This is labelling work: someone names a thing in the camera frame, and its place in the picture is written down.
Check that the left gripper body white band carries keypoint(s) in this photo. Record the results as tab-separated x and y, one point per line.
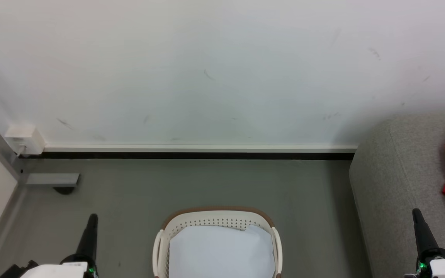
79	268

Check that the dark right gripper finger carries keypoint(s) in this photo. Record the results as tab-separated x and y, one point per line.
419	239
428	241

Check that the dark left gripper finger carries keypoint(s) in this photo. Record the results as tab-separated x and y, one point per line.
93	243
85	243

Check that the white perforated laundry basket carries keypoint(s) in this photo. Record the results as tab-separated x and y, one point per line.
214	221

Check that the grey fabric sofa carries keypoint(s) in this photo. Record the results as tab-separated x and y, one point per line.
396	193

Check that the grey metal partition foot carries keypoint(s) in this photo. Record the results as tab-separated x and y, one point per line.
52	179

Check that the pale blue cloth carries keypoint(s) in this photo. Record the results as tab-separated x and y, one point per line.
222	255

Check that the white and black baseboard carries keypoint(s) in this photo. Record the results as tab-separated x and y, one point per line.
199	151

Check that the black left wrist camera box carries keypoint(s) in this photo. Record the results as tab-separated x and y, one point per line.
16	270

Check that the grey metal partition rail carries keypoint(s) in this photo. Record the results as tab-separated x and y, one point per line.
2	231

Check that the white wall socket box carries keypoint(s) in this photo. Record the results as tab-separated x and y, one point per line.
25	139

